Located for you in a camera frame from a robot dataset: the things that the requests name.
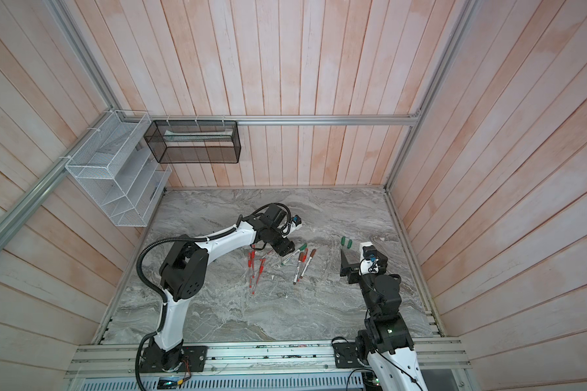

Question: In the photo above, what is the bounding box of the white wire mesh shelf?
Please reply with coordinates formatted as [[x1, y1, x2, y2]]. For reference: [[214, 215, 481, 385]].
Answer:
[[65, 110, 171, 227]]

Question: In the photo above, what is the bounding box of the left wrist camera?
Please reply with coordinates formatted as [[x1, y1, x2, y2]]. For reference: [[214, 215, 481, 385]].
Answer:
[[288, 215, 303, 234]]

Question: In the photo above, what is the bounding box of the black corrugated cable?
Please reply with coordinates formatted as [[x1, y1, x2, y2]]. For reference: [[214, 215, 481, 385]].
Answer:
[[134, 202, 292, 391]]

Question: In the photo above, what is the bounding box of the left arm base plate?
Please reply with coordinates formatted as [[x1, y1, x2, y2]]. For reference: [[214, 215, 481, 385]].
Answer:
[[135, 344, 208, 373]]

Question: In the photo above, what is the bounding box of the aluminium front rail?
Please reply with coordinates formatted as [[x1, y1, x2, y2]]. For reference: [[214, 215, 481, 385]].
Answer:
[[65, 337, 471, 379]]

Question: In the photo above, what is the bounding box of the brown marker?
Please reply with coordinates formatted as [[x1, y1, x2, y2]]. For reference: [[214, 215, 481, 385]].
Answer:
[[299, 249, 316, 280], [293, 251, 303, 285]]

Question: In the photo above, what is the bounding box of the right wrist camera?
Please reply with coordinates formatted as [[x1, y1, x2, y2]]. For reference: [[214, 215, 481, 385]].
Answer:
[[359, 242, 380, 275]]

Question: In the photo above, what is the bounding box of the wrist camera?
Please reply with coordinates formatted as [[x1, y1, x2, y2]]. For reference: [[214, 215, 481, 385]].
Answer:
[[359, 242, 380, 275], [288, 215, 303, 234]]

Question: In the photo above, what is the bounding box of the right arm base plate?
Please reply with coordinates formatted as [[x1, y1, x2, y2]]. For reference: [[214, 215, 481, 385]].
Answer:
[[331, 340, 366, 369]]

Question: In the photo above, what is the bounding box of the brown marker right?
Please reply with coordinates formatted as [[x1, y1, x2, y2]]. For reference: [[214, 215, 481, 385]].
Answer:
[[299, 249, 316, 280]]

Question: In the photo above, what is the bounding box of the black wire mesh basket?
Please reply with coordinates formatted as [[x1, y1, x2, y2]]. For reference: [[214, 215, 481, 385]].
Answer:
[[144, 119, 241, 165]]

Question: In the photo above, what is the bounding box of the brown marker left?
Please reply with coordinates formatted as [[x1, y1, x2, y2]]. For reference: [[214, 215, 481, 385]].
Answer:
[[293, 251, 303, 285]]

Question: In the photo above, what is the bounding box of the red gel pen long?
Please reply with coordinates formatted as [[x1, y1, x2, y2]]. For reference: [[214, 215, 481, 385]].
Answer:
[[251, 257, 266, 296]]

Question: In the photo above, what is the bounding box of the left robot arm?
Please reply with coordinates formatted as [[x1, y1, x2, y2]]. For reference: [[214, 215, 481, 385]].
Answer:
[[135, 203, 302, 372]]

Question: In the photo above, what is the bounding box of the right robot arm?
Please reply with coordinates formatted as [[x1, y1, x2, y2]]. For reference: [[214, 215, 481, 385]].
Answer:
[[340, 242, 427, 390]]

